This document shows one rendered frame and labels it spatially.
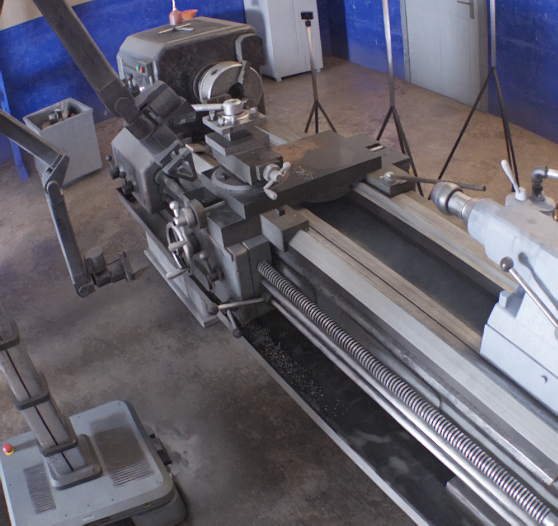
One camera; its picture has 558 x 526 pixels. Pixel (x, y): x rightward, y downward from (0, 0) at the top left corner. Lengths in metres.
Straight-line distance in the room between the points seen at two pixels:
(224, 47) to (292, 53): 3.58
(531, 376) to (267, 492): 1.19
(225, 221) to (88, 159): 2.82
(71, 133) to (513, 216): 3.67
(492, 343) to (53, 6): 1.23
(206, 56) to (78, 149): 2.19
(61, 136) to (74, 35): 3.35
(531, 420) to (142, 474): 1.29
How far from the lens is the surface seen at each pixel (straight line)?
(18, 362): 1.72
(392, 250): 2.00
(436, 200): 1.54
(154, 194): 2.71
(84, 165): 4.63
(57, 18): 1.17
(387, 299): 1.59
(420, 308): 1.59
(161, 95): 1.25
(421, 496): 1.70
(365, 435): 1.83
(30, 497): 2.11
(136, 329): 2.99
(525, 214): 1.40
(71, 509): 2.02
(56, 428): 1.90
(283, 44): 6.09
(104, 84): 1.20
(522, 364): 1.36
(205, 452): 2.36
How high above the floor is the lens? 1.85
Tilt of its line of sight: 35 degrees down
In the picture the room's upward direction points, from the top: 7 degrees counter-clockwise
